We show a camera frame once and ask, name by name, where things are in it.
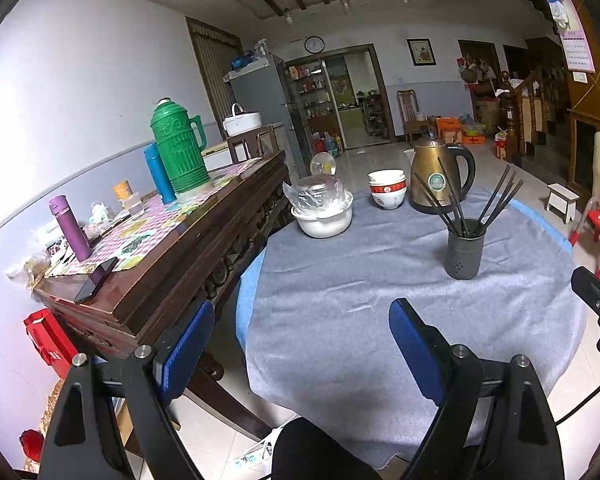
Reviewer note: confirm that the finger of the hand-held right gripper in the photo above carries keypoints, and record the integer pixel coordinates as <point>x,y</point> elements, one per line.
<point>592,290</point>

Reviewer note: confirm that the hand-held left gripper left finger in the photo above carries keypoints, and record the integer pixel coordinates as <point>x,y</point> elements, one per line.
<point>190,345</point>

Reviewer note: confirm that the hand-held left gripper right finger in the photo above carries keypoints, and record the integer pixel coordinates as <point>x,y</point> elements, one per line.
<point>415,350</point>

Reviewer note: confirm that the dark grey utensil holder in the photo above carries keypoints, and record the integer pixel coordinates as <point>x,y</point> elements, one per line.
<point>462,257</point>

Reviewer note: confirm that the bundle of black chopsticks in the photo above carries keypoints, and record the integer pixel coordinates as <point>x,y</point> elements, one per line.
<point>461,225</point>

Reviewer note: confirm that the dark wooden sideboard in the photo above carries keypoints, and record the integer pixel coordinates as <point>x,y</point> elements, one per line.
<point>180,280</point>

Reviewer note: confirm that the blue table cover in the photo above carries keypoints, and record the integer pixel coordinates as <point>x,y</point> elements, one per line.
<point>247,285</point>

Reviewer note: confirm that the round table with grey cloth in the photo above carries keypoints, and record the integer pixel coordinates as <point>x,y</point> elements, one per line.
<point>355,285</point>

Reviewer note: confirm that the small white stool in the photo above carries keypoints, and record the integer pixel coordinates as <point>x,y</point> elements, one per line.
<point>562,197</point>

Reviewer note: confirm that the black smartphone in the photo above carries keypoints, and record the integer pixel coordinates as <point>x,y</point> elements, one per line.
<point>96,280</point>

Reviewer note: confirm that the wooden glass cabinet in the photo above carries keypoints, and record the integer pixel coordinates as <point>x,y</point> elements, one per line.
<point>587,150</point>

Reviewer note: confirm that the white paper box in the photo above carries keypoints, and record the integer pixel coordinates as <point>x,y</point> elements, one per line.
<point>252,456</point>

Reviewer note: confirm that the checkered table cover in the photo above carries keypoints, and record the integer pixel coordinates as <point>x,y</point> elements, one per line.
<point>145,222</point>

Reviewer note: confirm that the person's black pants leg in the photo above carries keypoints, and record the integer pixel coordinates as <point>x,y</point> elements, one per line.
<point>320,452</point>

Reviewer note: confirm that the red box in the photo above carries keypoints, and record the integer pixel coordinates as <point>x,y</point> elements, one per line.
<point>47,345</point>

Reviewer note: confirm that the clear glass cup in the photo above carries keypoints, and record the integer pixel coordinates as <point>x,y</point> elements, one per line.
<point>134,205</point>

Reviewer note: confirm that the white bowl red pattern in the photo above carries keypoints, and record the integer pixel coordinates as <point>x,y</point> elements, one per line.
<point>387,199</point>
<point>386,177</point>

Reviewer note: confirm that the white enamel pot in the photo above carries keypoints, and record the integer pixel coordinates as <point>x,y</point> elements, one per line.
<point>322,222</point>

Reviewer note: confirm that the purple insulated bottle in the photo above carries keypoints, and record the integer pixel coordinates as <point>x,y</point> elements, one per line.
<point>72,230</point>

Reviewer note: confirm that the orange cup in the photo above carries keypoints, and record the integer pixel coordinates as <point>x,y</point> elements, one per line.
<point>123,191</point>

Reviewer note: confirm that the red white carton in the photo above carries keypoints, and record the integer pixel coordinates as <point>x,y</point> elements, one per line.
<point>501,147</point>

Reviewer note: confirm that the blue insulated bottle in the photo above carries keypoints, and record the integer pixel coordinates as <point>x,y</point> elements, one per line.
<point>158,175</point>

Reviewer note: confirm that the crumpled plastic bag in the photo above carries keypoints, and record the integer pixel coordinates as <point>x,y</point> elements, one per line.
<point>30,267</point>

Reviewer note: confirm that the small red object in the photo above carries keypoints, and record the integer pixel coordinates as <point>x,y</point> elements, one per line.
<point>30,447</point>

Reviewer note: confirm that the gold electric kettle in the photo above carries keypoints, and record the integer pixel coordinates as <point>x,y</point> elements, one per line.
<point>430,160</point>

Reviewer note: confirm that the wooden staircase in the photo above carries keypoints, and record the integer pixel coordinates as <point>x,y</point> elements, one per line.
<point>517,105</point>

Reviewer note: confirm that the green thermos flask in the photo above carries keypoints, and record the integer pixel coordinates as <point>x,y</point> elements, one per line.
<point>177,150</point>

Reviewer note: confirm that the colourful plastic basins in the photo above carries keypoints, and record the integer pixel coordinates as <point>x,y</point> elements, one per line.
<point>472,127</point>

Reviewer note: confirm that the small white fan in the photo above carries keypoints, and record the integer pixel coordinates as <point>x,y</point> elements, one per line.
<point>323,163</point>

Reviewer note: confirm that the dark wooden chair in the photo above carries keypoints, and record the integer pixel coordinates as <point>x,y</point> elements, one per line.
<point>252,142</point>

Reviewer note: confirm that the orange cardboard boxes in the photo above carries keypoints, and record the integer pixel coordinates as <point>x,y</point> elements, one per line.
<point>450,131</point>

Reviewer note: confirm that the brown wooden chair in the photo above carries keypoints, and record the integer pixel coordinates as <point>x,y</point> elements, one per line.
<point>409,112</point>

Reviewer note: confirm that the grey refrigerator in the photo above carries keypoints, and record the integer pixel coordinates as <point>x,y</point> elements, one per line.
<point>265,105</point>

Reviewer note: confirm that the shelf with bottles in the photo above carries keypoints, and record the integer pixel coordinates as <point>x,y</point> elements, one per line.
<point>312,95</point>

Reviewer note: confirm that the brown slatted door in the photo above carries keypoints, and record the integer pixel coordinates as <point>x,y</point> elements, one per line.
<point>215,60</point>

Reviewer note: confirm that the blue bag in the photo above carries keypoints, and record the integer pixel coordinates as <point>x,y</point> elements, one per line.
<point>242,61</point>

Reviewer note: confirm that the white light switch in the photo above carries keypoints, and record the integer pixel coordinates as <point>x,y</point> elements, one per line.
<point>580,76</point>

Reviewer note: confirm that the pink wall calendar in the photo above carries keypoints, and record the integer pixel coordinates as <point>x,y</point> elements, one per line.
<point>577,40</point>

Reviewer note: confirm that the framed wall picture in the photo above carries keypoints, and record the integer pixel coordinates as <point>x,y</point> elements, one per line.
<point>421,52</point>

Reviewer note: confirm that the round wall clock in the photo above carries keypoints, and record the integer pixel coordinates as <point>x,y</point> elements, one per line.
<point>314,44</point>

